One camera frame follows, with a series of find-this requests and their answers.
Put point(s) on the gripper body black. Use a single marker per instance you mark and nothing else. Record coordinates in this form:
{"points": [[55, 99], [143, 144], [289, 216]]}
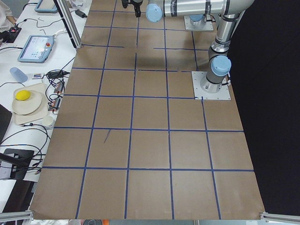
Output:
{"points": [[135, 3]]}

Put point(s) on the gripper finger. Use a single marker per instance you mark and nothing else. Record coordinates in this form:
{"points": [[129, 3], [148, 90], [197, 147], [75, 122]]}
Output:
{"points": [[137, 10]]}

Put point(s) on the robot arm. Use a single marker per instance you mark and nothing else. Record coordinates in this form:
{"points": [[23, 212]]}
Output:
{"points": [[198, 20], [230, 12]]}

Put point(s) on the black power adapter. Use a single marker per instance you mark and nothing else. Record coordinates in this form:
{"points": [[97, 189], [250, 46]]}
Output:
{"points": [[80, 14]]}

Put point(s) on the far teach pendant tablet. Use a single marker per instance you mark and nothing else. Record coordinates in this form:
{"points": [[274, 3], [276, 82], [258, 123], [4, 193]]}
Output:
{"points": [[46, 6]]}

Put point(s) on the teach pendant tablet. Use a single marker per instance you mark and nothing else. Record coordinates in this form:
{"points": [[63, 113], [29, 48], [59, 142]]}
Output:
{"points": [[36, 49], [46, 6]]}

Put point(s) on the near teach pendant tablet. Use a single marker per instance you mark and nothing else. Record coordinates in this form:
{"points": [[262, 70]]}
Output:
{"points": [[36, 49]]}

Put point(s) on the person in white shirt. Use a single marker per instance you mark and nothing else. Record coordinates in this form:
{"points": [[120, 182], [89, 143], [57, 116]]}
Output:
{"points": [[7, 20]]}

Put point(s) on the translucent blue cup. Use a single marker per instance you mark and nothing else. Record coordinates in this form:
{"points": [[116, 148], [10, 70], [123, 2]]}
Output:
{"points": [[18, 75]]}

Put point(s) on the brown paper table cover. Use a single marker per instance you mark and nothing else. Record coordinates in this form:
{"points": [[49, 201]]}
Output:
{"points": [[132, 141]]}

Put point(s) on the yellow lemon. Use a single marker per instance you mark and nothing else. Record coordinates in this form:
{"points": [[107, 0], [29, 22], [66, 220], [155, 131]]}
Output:
{"points": [[22, 95]]}

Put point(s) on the white paper cup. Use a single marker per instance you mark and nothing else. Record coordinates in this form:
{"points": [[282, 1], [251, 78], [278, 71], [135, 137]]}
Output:
{"points": [[48, 122]]}

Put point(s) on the beige round plate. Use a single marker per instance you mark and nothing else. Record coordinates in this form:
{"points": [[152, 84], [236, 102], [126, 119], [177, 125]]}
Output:
{"points": [[28, 106]]}

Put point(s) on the beige square tray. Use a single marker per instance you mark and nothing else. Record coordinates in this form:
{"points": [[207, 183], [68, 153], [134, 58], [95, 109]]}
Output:
{"points": [[40, 113]]}

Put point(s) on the aluminium frame post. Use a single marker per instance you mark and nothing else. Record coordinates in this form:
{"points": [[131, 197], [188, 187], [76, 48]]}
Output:
{"points": [[69, 23]]}

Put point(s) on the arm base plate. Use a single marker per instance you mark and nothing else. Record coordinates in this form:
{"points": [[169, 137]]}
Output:
{"points": [[203, 25], [204, 90]]}

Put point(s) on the black camera stand base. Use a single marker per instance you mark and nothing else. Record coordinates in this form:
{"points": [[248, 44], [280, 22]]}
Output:
{"points": [[14, 163]]}

